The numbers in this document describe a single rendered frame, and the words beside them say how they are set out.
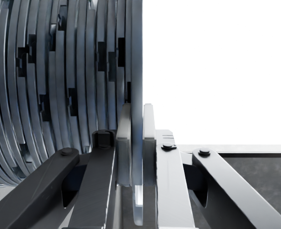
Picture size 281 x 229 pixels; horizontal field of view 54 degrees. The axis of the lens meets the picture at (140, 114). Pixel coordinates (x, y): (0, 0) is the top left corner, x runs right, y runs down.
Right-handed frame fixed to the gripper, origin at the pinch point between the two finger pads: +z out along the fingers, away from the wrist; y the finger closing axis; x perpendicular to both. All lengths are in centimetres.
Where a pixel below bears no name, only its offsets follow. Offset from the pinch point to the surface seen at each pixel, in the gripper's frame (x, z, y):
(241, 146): -178, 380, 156
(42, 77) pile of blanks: 2.8, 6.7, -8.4
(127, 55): 4.7, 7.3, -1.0
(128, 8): 8.6, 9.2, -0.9
